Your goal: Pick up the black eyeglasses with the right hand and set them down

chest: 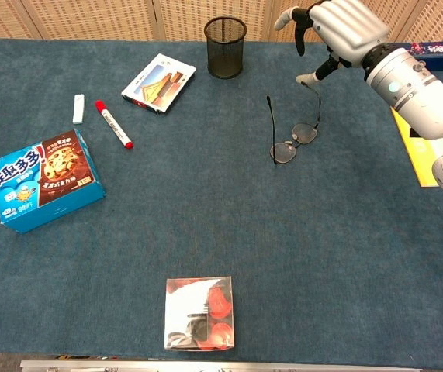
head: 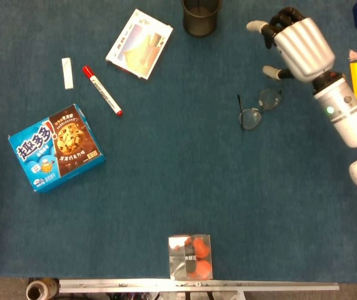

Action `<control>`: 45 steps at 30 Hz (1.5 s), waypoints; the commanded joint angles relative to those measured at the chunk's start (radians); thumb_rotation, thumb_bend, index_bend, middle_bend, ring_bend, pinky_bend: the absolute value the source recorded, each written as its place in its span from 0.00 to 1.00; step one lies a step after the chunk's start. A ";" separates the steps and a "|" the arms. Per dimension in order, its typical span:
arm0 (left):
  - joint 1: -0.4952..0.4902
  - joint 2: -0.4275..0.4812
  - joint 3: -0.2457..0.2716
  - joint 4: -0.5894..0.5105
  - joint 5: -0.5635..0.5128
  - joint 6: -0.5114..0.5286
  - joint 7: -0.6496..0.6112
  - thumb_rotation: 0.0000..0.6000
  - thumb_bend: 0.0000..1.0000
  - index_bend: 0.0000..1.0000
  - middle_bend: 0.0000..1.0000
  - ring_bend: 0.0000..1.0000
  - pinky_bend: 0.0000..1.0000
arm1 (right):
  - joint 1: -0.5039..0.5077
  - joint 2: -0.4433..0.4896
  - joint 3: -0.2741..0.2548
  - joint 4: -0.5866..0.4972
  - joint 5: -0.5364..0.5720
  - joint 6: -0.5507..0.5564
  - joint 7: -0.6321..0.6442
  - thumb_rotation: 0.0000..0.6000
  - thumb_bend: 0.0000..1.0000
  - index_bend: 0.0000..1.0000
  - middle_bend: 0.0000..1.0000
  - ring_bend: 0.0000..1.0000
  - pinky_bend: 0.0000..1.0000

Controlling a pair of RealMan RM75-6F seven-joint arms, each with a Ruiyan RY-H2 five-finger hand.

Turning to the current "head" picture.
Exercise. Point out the black mesh pen holder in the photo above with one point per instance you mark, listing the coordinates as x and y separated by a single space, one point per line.
201 25

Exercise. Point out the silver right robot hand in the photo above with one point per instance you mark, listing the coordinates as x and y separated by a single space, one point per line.
304 47

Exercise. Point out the blue chocolate cookie box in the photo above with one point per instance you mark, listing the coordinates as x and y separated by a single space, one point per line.
56 147

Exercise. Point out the long silver metal bar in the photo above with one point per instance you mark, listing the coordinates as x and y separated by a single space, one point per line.
259 286

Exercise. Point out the thin-framed eyeglasses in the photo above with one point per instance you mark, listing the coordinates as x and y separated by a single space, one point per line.
270 99

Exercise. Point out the brown tape roll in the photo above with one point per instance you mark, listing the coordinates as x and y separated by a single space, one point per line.
36 292

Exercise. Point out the white palace picture card box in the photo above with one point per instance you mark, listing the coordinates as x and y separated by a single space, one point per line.
140 43

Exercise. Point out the red capped whiteboard marker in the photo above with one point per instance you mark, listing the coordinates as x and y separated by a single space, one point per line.
103 92

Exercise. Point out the clear box with red parts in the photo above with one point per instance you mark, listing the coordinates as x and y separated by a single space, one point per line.
190 257

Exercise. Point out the blue felt table cloth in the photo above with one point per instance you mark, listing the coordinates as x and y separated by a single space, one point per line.
178 175

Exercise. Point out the small white eraser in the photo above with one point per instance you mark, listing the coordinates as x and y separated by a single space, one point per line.
67 73

